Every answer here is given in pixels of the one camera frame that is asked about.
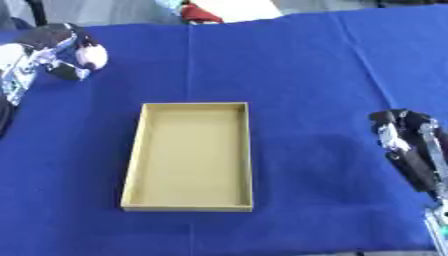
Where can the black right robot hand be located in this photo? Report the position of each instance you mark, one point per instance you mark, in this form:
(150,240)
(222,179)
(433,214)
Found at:
(412,160)

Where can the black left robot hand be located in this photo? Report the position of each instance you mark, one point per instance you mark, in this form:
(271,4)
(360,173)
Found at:
(48,36)

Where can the white round object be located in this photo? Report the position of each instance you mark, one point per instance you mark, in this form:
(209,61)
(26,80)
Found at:
(93,56)

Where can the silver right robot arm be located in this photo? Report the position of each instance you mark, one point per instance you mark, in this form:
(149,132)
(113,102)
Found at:
(438,221)

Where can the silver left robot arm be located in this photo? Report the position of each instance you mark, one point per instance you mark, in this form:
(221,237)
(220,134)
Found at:
(17,71)

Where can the tan cardboard box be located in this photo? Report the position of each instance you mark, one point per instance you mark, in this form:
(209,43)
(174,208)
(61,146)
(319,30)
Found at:
(189,160)

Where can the black stand pole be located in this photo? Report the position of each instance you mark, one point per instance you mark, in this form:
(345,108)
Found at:
(37,12)

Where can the red bag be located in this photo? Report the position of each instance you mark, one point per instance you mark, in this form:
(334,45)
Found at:
(198,15)

